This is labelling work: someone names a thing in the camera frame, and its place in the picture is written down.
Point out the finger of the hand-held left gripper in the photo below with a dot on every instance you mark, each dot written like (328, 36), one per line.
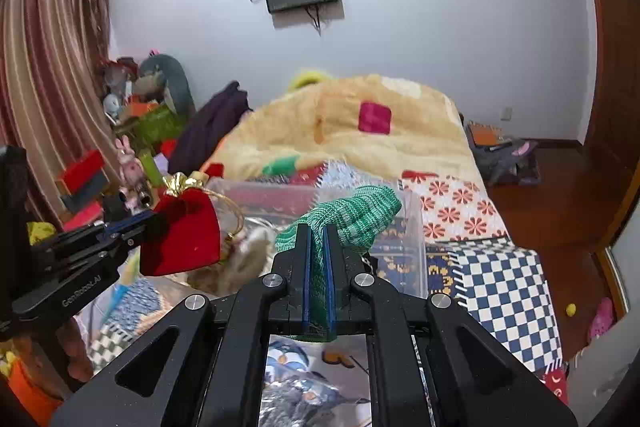
(127, 225)
(150, 234)

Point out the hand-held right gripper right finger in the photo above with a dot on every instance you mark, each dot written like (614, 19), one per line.
(329, 277)

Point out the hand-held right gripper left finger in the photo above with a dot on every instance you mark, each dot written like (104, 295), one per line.
(306, 277)

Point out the green knitted sock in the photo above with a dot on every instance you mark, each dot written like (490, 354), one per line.
(360, 212)

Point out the clear plastic storage box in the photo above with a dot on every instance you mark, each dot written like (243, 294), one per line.
(400, 252)

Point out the person's left hand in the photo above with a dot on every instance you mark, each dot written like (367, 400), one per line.
(75, 352)

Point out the pink rabbit doll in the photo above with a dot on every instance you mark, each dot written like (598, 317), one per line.
(129, 167)

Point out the cream plush toy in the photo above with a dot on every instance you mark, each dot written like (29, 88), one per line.
(240, 262)

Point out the red box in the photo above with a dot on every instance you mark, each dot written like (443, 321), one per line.
(82, 172)

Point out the cartoon printed cloth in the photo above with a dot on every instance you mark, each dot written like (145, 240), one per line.
(315, 382)

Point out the green gift box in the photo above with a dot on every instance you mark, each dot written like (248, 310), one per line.
(155, 122)

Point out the dark purple garment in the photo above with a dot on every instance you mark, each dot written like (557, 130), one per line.
(210, 124)

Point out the grey plush toy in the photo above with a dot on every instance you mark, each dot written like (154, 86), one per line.
(167, 79)

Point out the yellow fleece blanket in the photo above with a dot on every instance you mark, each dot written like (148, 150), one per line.
(350, 127)

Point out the patchwork quilt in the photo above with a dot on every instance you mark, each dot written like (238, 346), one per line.
(500, 267)

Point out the striped red curtain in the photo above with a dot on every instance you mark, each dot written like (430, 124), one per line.
(50, 72)

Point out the yellow-green plush toy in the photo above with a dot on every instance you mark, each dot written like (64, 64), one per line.
(307, 77)

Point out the grey bag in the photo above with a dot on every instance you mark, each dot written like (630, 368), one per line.
(505, 159)

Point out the yellow ball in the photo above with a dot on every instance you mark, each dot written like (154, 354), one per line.
(570, 309)

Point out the pink slipper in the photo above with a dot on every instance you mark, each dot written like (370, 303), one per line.
(600, 319)

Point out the wooden door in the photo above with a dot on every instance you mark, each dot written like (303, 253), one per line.
(612, 72)

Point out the white wall socket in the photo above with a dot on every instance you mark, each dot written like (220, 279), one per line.
(507, 113)

